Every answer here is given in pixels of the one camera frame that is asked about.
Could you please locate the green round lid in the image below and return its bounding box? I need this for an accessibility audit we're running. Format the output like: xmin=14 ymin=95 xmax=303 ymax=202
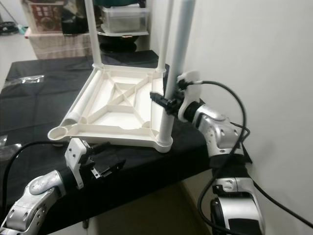
xmin=95 ymin=0 xmax=147 ymax=8

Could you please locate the clear tape patch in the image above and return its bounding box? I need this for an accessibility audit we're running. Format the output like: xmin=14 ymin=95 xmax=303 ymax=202
xmin=0 ymin=135 xmax=22 ymax=160

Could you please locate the clear plastic bag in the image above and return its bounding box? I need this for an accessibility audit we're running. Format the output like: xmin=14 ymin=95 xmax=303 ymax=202
xmin=5 ymin=74 xmax=45 ymax=89

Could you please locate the broom with teal head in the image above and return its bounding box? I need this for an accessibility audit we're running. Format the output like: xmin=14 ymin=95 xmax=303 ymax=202
xmin=0 ymin=2 xmax=27 ymax=35

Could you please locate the black bag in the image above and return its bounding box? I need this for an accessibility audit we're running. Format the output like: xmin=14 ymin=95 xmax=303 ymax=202
xmin=63 ymin=0 xmax=89 ymax=35

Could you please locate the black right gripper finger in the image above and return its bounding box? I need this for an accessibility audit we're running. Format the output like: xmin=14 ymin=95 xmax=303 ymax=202
xmin=149 ymin=91 xmax=172 ymax=111

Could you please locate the clear plastic storage box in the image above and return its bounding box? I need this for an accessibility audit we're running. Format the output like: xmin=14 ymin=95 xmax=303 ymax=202
xmin=100 ymin=6 xmax=150 ymax=35

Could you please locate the cream plastic children table top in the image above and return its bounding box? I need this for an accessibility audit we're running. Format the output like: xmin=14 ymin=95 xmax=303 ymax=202
xmin=47 ymin=65 xmax=174 ymax=153

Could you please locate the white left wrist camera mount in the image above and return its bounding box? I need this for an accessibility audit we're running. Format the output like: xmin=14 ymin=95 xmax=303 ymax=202
xmin=65 ymin=138 xmax=91 ymax=189

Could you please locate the black table cloth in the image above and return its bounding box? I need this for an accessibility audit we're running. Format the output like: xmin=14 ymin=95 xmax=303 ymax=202
xmin=0 ymin=49 xmax=252 ymax=231

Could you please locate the storage box with orange lid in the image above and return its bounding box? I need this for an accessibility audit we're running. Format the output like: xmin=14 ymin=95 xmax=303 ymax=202
xmin=23 ymin=0 xmax=65 ymax=34

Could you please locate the cloth covered bench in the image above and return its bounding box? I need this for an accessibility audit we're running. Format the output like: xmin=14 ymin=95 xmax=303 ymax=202
xmin=27 ymin=30 xmax=96 ymax=60

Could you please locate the black round bowl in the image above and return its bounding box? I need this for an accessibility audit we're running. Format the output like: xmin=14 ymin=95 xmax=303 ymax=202
xmin=98 ymin=30 xmax=142 ymax=53

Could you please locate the black coiled hose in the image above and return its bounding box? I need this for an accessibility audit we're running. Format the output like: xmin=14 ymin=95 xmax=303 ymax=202
xmin=0 ymin=22 xmax=21 ymax=36

